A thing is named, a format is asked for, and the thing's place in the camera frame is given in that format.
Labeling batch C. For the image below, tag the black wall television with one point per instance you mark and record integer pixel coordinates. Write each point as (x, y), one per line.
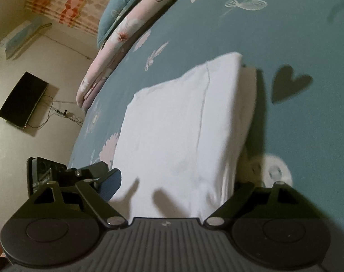
(23, 99)

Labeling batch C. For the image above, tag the white long sleeve shirt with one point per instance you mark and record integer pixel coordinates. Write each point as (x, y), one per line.
(181, 140)

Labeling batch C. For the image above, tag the teal floral bed sheet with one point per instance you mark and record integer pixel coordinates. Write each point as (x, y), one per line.
(297, 47)

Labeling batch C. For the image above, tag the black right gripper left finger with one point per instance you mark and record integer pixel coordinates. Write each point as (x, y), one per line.
(103, 211)

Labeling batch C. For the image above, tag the wall air conditioner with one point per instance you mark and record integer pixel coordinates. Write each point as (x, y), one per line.
(15, 42)

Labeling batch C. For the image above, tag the pink floral folded quilt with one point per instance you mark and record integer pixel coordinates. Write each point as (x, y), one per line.
(134, 24)

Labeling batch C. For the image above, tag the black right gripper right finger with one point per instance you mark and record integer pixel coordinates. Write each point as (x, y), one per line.
(227, 212)

